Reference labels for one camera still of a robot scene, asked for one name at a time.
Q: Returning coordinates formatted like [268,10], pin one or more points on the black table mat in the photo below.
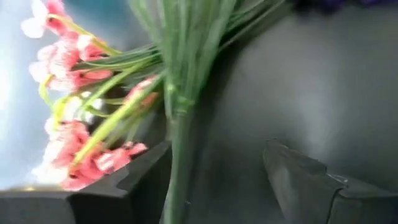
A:
[311,93]

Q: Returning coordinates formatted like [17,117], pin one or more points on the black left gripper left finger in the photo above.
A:
[93,208]

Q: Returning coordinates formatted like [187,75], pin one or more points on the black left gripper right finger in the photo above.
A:
[311,199]

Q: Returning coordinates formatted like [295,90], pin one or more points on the pink artificial flower bunch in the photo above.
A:
[68,56]

